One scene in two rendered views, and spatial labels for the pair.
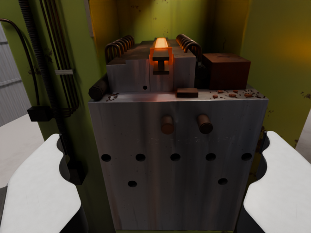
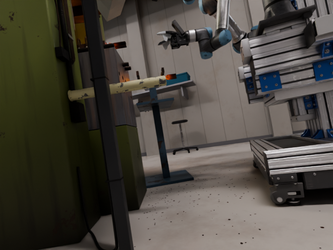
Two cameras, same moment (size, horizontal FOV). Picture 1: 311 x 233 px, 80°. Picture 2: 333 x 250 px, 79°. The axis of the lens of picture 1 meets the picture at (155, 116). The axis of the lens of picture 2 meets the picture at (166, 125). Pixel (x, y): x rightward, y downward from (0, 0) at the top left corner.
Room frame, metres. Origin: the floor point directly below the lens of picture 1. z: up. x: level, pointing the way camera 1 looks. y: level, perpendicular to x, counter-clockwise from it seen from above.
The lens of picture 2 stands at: (0.19, 1.28, 0.37)
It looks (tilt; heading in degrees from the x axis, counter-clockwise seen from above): 3 degrees up; 268
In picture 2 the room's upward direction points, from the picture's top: 9 degrees counter-clockwise
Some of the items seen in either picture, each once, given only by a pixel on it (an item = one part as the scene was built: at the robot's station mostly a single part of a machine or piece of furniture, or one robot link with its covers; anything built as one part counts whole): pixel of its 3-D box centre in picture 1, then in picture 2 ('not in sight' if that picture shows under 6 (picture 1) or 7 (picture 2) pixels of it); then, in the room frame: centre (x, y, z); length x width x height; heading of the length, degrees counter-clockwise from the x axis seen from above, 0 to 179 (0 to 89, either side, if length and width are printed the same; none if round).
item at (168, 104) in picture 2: not in sight; (155, 105); (0.19, -0.51, 0.65); 0.40 x 0.30 x 0.02; 92
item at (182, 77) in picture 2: not in sight; (178, 81); (-0.34, -2.71, 1.41); 0.45 x 0.34 x 0.18; 160
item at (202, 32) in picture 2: not in sight; (202, 34); (-0.18, 0.01, 0.98); 0.11 x 0.08 x 0.09; 178
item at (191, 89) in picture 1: (187, 92); not in sight; (0.39, -0.07, 0.92); 0.04 x 0.03 x 0.01; 84
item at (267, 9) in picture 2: not in sight; (278, 15); (-0.48, 0.33, 0.87); 0.15 x 0.15 x 0.10
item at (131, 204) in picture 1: (170, 125); (85, 99); (0.64, -0.06, 0.69); 0.56 x 0.38 x 0.45; 178
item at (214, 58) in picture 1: (221, 70); not in sight; (0.47, -0.17, 0.95); 0.12 x 0.09 x 0.07; 178
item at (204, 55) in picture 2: not in sight; (207, 48); (-0.19, 0.02, 0.88); 0.11 x 0.08 x 0.11; 124
